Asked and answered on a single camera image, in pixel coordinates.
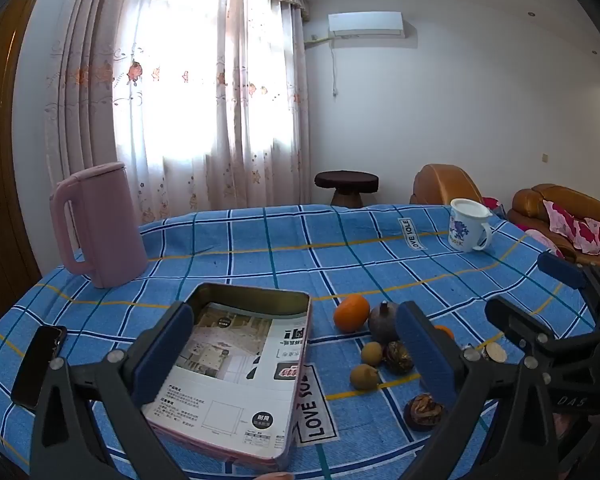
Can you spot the rectangular metal tin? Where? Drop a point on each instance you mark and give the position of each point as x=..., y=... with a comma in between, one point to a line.
x=240, y=295

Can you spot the dark purple round fruit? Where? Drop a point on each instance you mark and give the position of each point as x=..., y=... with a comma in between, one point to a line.
x=382, y=325

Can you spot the dark round stool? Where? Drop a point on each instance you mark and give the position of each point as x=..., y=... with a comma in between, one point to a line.
x=346, y=180

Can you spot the pink floral cushion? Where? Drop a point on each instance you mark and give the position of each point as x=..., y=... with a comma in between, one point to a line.
x=580, y=227

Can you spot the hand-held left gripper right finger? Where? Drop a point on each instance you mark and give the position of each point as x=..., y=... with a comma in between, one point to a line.
x=425, y=355

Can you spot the black smartphone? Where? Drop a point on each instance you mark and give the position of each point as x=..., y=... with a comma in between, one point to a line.
x=37, y=365

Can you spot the dark brown passion fruit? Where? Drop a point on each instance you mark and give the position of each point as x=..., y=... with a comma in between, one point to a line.
x=397, y=357

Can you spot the red cloth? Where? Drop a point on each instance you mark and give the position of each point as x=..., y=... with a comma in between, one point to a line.
x=492, y=206

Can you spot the large orange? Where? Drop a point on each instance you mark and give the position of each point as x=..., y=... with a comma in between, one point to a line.
x=351, y=313

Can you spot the brown chocolate muffin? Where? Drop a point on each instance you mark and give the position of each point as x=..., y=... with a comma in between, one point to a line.
x=422, y=412

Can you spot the wooden door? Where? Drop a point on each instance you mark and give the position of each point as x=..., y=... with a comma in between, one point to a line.
x=5, y=160

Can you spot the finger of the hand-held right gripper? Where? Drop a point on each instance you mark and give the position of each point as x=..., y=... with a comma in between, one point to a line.
x=560, y=267
x=520, y=322

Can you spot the small orange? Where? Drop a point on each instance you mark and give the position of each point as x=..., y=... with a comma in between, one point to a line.
x=445, y=332

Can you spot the blue checked tablecloth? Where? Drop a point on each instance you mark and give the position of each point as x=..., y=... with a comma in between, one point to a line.
x=280, y=260

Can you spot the brown leather sofa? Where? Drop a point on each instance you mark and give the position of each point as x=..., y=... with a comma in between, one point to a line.
x=530, y=205

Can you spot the floral sheer curtain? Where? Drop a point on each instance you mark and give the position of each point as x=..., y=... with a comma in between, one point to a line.
x=180, y=85

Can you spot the pink electric kettle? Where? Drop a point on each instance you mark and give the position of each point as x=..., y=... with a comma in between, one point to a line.
x=105, y=220

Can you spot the white printed mug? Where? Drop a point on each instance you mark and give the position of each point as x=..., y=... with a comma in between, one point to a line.
x=462, y=225

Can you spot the yellow-brown longan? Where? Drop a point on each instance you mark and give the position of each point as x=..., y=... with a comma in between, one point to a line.
x=372, y=353
x=364, y=377

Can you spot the pink cloth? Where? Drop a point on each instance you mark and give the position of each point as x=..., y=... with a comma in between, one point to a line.
x=542, y=240

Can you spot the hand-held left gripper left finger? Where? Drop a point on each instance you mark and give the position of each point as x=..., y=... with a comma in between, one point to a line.
x=165, y=350

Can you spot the white air conditioner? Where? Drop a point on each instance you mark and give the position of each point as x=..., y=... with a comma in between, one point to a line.
x=366, y=24

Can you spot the pale round slice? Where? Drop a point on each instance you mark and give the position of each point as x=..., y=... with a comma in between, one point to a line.
x=495, y=352

